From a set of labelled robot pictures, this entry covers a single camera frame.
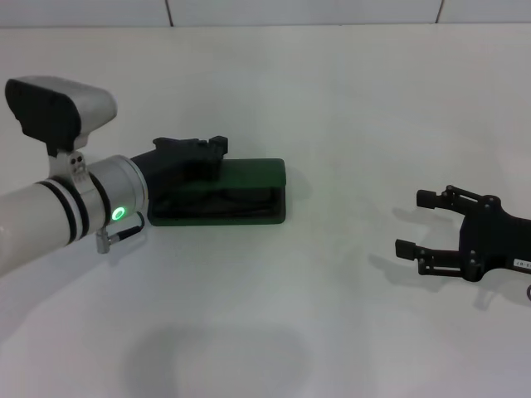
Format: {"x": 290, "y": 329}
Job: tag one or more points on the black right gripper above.
{"x": 498, "y": 242}

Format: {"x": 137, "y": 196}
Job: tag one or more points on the green glasses case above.
{"x": 253, "y": 174}

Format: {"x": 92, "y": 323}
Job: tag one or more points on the black glasses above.
{"x": 245, "y": 198}

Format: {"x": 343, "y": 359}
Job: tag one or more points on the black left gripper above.
{"x": 174, "y": 163}

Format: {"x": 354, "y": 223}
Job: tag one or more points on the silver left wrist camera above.
{"x": 62, "y": 103}

